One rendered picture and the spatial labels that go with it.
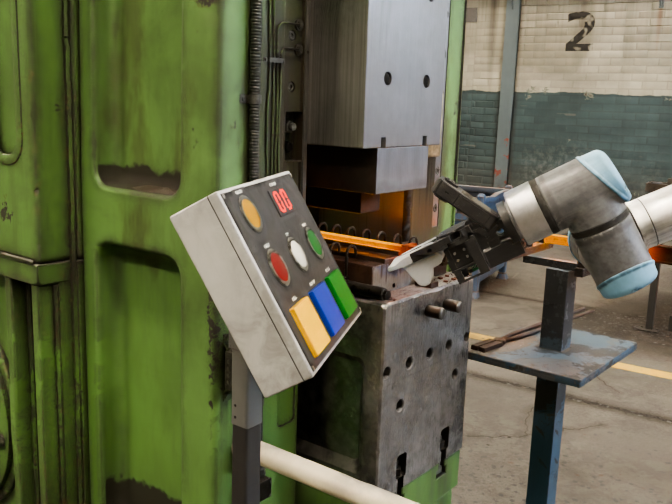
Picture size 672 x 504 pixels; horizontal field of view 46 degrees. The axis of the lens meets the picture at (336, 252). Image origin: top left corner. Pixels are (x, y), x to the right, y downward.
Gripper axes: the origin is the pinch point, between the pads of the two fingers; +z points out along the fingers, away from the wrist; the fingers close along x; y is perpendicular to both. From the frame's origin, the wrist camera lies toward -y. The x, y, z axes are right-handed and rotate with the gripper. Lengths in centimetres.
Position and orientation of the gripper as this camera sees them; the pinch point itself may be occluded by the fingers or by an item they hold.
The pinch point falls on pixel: (393, 262)
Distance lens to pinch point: 127.7
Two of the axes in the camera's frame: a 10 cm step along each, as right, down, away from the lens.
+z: -8.6, 4.2, 2.8
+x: 2.2, -1.8, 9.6
